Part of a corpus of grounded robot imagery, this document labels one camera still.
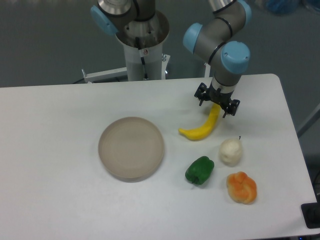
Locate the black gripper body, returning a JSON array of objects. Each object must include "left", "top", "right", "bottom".
[{"left": 207, "top": 85, "right": 233, "bottom": 108}]

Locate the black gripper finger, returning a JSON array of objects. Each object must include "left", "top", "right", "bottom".
[
  {"left": 194, "top": 82, "right": 209, "bottom": 106},
  {"left": 221, "top": 99, "right": 241, "bottom": 118}
]

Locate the yellow toy banana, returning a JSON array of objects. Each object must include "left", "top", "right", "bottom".
[{"left": 178, "top": 103, "right": 221, "bottom": 141}]

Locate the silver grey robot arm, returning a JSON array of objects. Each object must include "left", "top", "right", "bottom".
[{"left": 90, "top": 0, "right": 252, "bottom": 116}]

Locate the white toy garlic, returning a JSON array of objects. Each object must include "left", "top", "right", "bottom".
[{"left": 218, "top": 137, "right": 243, "bottom": 167}]

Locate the green toy bell pepper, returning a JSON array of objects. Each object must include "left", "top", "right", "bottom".
[{"left": 184, "top": 156, "right": 215, "bottom": 186}]

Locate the orange toy bread roll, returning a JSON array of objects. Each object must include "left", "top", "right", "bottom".
[{"left": 226, "top": 171, "right": 257, "bottom": 205}]

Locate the beige round plate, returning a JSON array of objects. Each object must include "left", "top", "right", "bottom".
[{"left": 98, "top": 116, "right": 165, "bottom": 181}]

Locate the blue plastic bag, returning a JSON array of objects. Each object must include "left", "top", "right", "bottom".
[{"left": 257, "top": 0, "right": 320, "bottom": 16}]

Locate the black device at table edge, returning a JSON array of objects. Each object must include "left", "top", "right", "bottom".
[{"left": 301, "top": 202, "right": 320, "bottom": 229}]

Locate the white metal post right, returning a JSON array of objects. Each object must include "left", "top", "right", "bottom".
[{"left": 204, "top": 62, "right": 215, "bottom": 78}]

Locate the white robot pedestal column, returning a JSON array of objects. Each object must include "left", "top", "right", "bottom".
[{"left": 113, "top": 12, "right": 171, "bottom": 82}]

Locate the black cable on pedestal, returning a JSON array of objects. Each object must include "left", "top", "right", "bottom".
[{"left": 134, "top": 36, "right": 149, "bottom": 81}]

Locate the white metal bracket left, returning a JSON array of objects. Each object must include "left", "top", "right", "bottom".
[{"left": 81, "top": 67, "right": 127, "bottom": 83}]

